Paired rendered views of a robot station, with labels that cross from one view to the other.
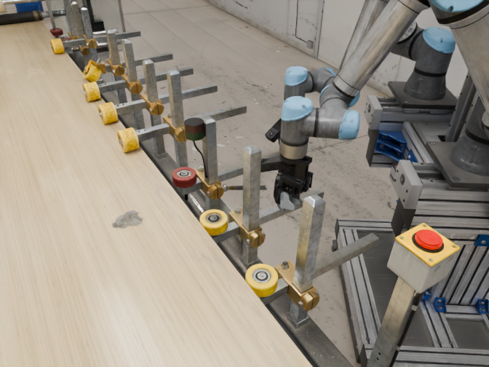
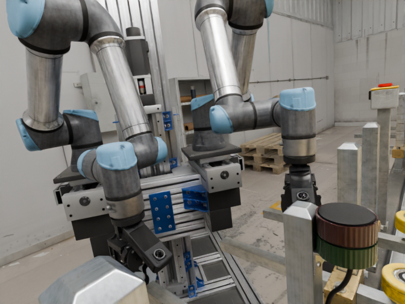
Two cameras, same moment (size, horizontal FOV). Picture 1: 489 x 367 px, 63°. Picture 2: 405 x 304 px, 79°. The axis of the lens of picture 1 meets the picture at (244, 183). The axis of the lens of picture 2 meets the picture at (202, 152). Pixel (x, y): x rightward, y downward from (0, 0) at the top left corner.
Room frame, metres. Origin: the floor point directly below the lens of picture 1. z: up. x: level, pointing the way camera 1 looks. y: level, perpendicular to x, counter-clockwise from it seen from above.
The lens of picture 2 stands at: (1.28, 0.36, 1.25)
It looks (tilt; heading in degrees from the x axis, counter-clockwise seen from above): 12 degrees down; 255
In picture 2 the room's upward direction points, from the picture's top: 7 degrees counter-clockwise
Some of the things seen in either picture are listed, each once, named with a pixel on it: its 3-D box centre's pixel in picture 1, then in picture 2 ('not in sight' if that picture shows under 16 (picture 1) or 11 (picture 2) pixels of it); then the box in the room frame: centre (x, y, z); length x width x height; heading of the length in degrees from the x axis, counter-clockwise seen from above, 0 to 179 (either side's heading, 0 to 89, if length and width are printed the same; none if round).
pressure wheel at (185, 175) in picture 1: (185, 186); not in sight; (1.09, 0.20, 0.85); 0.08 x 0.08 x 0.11
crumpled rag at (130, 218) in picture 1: (126, 217); not in sight; (0.86, 0.34, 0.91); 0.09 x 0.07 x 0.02; 115
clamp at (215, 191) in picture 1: (207, 183); not in sight; (1.12, 0.13, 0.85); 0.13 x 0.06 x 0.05; 32
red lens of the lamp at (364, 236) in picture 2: (194, 125); (345, 222); (1.07, 0.15, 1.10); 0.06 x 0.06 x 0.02
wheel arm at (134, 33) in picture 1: (100, 38); not in sight; (2.44, 0.88, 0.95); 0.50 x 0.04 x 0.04; 122
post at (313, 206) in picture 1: (304, 272); (369, 206); (0.68, -0.15, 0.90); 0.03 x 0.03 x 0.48; 32
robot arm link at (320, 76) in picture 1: (321, 81); (106, 163); (1.36, -0.27, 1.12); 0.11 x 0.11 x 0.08; 30
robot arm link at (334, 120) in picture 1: (335, 121); (272, 113); (0.92, -0.23, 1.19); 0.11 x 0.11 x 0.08; 82
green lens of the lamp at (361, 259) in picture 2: (194, 132); (345, 243); (1.07, 0.15, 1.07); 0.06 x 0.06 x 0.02
